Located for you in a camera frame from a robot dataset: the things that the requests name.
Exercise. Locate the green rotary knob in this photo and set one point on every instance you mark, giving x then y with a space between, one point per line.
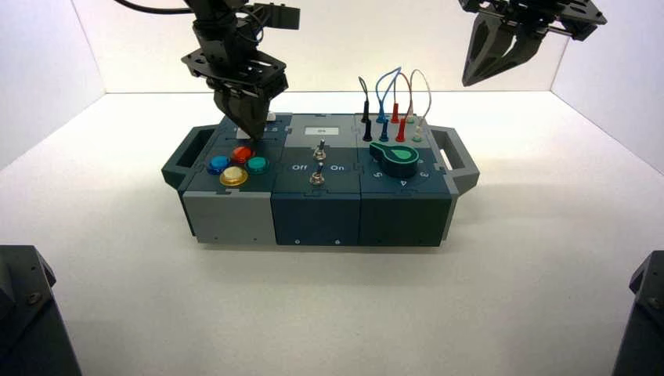
397 158

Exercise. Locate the red push button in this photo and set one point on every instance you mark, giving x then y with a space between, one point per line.
242 154

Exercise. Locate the grey and teal control box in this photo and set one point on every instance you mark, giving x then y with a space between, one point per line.
316 218

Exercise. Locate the blue push button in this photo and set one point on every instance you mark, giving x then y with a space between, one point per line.
218 164

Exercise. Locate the metal toggle switch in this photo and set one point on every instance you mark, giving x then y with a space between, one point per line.
320 151
316 177

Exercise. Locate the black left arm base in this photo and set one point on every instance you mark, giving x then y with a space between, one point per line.
26 322

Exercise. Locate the yellow push button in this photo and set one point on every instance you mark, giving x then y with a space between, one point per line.
233 177

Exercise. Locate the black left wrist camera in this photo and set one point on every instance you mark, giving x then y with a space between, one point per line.
277 15

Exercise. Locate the teal push button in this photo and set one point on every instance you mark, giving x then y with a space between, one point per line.
257 164

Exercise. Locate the white paper label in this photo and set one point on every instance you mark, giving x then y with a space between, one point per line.
321 131

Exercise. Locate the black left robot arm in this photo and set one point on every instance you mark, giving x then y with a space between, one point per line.
212 13

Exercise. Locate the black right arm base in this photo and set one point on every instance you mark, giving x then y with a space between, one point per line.
646 332

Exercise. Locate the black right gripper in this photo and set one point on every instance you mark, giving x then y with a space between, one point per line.
550 13

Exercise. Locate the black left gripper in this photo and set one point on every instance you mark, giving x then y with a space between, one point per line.
233 67

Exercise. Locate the white slider knob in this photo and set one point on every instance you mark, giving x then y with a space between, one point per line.
271 116
242 134

